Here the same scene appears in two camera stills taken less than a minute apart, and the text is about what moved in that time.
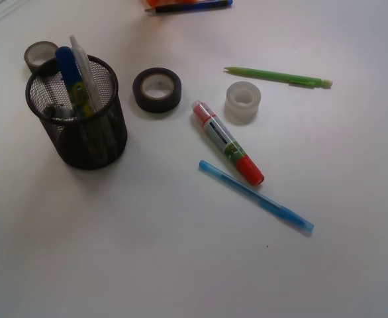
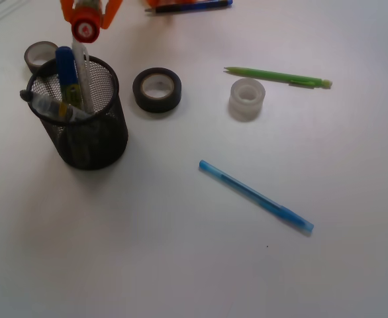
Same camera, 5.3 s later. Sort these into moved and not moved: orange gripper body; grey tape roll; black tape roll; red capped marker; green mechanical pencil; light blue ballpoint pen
Moved: red capped marker; orange gripper body
Not moved: green mechanical pencil; light blue ballpoint pen; black tape roll; grey tape roll
